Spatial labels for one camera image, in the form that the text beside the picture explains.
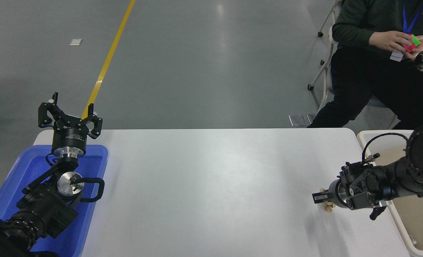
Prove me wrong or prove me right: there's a large pale plastic bin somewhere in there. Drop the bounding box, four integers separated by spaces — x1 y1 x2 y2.
356 130 423 257

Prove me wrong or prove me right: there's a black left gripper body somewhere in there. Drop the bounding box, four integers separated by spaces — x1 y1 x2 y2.
51 116 90 152

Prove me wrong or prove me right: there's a colourful puzzle cube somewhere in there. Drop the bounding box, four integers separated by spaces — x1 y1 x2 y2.
403 34 421 54

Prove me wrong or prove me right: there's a white wheeled chair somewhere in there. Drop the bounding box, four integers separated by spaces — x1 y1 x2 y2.
307 0 399 130

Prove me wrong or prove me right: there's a person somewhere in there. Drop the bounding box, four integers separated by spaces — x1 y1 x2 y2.
306 0 423 130

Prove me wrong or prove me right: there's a blue plastic tray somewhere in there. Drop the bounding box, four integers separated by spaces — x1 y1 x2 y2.
0 144 109 257

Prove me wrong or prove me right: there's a person's left hand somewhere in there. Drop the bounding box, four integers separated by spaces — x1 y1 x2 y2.
408 37 423 59

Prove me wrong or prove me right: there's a silver floor plate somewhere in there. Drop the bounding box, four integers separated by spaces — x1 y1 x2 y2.
289 114 318 127

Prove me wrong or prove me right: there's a blue lanyard with white badge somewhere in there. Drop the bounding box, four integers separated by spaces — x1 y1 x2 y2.
390 0 423 62

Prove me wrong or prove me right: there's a person's right hand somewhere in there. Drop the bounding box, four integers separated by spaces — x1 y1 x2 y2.
369 30 408 54

